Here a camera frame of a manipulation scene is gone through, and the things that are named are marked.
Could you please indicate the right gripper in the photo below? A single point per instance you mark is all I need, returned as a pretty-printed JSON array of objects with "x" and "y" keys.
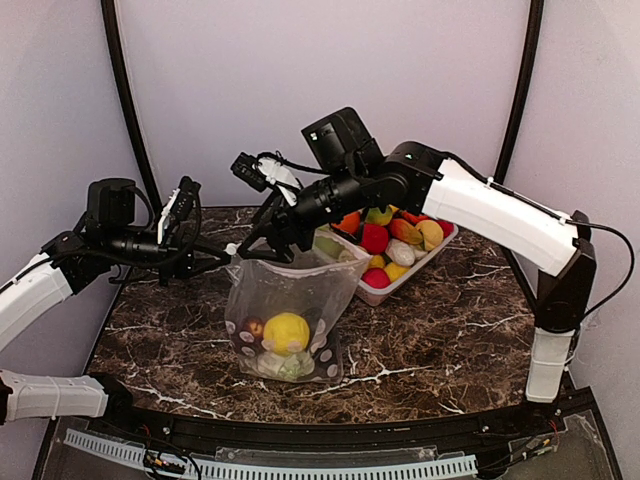
[{"x": 281, "y": 226}]

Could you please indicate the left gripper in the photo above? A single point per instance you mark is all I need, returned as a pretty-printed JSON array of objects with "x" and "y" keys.
[{"x": 185, "y": 255}]

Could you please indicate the dark red cabbage toy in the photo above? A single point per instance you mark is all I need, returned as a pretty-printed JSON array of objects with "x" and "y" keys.
[{"x": 249, "y": 335}]

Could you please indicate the clear dotted zip top bag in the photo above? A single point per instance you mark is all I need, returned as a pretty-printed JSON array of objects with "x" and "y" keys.
[{"x": 265, "y": 288}]

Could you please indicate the yellow lemon toy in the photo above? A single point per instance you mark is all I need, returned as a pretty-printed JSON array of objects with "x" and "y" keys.
[{"x": 285, "y": 334}]

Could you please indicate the white cauliflower toy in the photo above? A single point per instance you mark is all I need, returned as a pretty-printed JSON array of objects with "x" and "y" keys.
[{"x": 290, "y": 368}]

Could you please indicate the dark purple eggplant toy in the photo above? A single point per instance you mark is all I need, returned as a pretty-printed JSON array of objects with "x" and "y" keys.
[{"x": 318, "y": 353}]

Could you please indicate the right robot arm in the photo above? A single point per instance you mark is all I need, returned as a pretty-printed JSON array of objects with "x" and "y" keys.
[{"x": 353, "y": 173}]

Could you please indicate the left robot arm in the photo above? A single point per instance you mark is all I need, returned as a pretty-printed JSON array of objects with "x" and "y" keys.
[{"x": 106, "y": 236}]

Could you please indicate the green chayote toy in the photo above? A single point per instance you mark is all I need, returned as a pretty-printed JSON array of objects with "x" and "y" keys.
[{"x": 328, "y": 246}]

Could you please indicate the orange fruit toy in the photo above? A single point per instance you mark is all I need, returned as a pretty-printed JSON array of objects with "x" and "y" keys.
[{"x": 349, "y": 224}]

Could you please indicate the red apple toy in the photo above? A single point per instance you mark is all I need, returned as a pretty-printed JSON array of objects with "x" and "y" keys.
[{"x": 374, "y": 238}]

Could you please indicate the green yellow mango toy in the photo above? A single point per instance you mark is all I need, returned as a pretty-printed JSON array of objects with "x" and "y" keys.
[{"x": 380, "y": 217}]

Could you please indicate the small red fruit toy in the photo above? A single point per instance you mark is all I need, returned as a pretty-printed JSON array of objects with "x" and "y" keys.
[{"x": 376, "y": 278}]

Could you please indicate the small yellow fruit toy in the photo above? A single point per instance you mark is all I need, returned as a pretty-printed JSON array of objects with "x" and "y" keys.
[{"x": 395, "y": 271}]

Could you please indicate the red yellow mango toy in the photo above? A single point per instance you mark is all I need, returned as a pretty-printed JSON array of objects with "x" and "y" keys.
[{"x": 404, "y": 231}]

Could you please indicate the white garlic toy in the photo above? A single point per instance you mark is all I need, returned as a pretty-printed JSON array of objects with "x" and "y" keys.
[{"x": 400, "y": 253}]

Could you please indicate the yellow bun toy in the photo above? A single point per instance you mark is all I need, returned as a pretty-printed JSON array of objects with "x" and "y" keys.
[{"x": 432, "y": 233}]

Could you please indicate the red pepper toy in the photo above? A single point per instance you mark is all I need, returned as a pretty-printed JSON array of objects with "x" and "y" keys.
[{"x": 446, "y": 227}]

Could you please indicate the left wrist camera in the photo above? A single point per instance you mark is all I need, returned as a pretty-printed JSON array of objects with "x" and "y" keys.
[{"x": 178, "y": 208}]

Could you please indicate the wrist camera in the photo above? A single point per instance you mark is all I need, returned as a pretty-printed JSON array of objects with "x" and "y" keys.
[
  {"x": 178, "y": 208},
  {"x": 268, "y": 170}
]

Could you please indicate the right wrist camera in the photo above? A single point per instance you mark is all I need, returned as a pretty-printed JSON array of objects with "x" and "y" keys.
[{"x": 268, "y": 170}]

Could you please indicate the white slotted cable duct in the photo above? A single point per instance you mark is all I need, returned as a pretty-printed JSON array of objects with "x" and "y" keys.
[{"x": 235, "y": 463}]

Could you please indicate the left black frame post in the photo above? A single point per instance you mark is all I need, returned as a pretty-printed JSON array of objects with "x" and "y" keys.
[{"x": 126, "y": 100}]

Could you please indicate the black frame post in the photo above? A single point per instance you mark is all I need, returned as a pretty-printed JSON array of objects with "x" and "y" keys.
[
  {"x": 525, "y": 74},
  {"x": 126, "y": 100}
]

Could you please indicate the right black frame post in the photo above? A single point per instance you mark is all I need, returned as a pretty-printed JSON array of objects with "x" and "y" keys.
[{"x": 525, "y": 74}]

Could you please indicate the black curved front rail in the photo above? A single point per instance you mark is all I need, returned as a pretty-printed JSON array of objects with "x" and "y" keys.
[{"x": 475, "y": 432}]

